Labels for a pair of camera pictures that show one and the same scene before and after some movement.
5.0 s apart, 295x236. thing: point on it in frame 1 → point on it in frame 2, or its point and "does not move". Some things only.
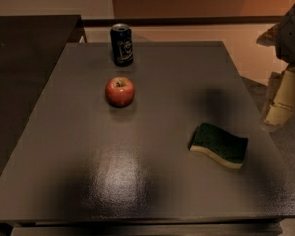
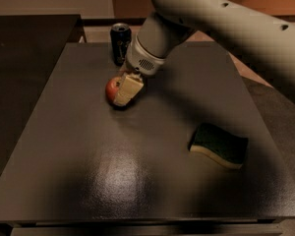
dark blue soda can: (121, 35) does not move
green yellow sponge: (226, 147) does not move
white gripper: (292, 38) → (142, 61)
